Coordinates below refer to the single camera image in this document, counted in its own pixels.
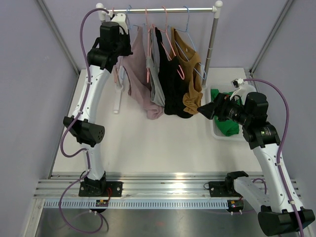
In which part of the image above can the blue hanger with mauve top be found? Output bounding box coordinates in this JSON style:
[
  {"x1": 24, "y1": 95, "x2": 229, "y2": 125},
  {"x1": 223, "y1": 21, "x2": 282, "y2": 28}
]
[{"x1": 125, "y1": 5, "x2": 146, "y2": 32}]

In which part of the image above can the left aluminium frame post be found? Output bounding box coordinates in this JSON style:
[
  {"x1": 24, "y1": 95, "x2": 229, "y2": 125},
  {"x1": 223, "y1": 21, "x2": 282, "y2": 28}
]
[{"x1": 35, "y1": 0, "x2": 80, "y2": 76}]

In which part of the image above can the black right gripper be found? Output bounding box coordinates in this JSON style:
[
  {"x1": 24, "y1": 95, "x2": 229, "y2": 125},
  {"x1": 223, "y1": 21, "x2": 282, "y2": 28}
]
[{"x1": 197, "y1": 93, "x2": 251, "y2": 126}]

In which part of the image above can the white and metal clothes rack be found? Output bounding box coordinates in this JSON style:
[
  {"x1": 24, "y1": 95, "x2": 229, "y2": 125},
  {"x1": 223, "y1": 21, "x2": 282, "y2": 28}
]
[{"x1": 95, "y1": 0, "x2": 223, "y2": 114}]

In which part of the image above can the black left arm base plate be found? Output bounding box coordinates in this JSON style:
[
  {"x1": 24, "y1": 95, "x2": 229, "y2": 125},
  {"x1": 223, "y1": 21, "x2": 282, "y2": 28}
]
[{"x1": 79, "y1": 180, "x2": 123, "y2": 198}]

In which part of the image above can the white plastic basket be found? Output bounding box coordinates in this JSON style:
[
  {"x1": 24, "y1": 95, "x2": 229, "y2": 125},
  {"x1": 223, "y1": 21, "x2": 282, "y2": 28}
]
[{"x1": 205, "y1": 84, "x2": 245, "y2": 142}]

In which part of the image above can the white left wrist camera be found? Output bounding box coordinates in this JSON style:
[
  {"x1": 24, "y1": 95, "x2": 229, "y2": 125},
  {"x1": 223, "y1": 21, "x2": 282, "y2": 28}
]
[{"x1": 111, "y1": 13, "x2": 129, "y2": 34}]

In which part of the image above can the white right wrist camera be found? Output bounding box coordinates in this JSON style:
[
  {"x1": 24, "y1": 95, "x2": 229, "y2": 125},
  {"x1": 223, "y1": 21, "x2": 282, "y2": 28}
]
[{"x1": 230, "y1": 79, "x2": 256, "y2": 102}]

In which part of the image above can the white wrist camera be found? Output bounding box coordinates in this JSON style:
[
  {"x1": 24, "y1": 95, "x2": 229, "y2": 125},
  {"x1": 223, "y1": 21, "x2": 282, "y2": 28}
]
[
  {"x1": 230, "y1": 79, "x2": 256, "y2": 102},
  {"x1": 111, "y1": 13, "x2": 129, "y2": 34}
]

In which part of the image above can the mauve pink tank top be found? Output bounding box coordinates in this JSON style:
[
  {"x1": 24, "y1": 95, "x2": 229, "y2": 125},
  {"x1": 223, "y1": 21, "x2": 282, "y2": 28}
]
[{"x1": 121, "y1": 26, "x2": 163, "y2": 120}]

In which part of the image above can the black tank top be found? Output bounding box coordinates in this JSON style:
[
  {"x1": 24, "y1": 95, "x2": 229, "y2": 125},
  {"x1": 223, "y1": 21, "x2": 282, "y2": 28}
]
[{"x1": 155, "y1": 28, "x2": 193, "y2": 119}]

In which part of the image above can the pink wire hanger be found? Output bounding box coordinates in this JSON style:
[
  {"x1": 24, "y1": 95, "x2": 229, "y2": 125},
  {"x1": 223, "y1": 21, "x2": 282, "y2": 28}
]
[{"x1": 113, "y1": 9, "x2": 122, "y2": 88}]

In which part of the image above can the aluminium mounting rail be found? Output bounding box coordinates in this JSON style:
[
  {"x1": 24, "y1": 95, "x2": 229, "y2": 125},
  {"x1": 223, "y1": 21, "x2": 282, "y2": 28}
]
[{"x1": 33, "y1": 172, "x2": 302, "y2": 199}]

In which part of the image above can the right aluminium frame post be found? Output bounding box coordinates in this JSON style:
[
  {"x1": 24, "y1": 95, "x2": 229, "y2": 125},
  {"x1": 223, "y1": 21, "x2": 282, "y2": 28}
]
[{"x1": 249, "y1": 0, "x2": 296, "y2": 77}]

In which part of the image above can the white slotted cable duct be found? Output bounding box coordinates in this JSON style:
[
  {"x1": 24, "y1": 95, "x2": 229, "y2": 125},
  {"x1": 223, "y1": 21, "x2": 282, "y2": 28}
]
[{"x1": 44, "y1": 199, "x2": 228, "y2": 209}]

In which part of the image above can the aluminium frame post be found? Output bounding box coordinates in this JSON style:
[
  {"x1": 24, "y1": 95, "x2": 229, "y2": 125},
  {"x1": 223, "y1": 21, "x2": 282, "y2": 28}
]
[
  {"x1": 35, "y1": 0, "x2": 80, "y2": 76},
  {"x1": 249, "y1": 0, "x2": 296, "y2": 77}
]

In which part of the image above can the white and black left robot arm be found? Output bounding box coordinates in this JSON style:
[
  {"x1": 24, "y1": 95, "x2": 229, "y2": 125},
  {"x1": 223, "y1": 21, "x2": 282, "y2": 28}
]
[{"x1": 63, "y1": 21, "x2": 132, "y2": 197}]

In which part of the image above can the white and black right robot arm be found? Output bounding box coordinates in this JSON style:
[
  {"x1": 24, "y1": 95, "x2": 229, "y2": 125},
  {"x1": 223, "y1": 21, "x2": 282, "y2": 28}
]
[{"x1": 198, "y1": 92, "x2": 316, "y2": 237}]

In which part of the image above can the brown tank top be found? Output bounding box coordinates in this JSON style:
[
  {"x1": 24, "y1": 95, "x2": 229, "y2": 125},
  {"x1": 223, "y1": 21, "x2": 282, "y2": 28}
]
[{"x1": 170, "y1": 27, "x2": 203, "y2": 115}]

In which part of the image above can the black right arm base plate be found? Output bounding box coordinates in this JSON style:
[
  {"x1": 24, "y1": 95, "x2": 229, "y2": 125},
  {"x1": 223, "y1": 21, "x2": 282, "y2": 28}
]
[{"x1": 203, "y1": 181, "x2": 232, "y2": 198}]

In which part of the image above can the green tank top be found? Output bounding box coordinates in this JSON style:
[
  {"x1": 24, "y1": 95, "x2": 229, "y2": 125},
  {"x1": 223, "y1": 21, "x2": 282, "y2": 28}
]
[{"x1": 210, "y1": 88, "x2": 239, "y2": 137}]

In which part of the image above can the grey tank top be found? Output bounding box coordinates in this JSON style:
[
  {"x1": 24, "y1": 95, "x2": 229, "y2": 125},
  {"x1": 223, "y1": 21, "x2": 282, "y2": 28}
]
[{"x1": 150, "y1": 34, "x2": 165, "y2": 107}]

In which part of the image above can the pink hanger with grey top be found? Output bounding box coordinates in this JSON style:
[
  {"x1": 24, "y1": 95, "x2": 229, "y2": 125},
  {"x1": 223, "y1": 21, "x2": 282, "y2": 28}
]
[{"x1": 145, "y1": 8, "x2": 155, "y2": 83}]

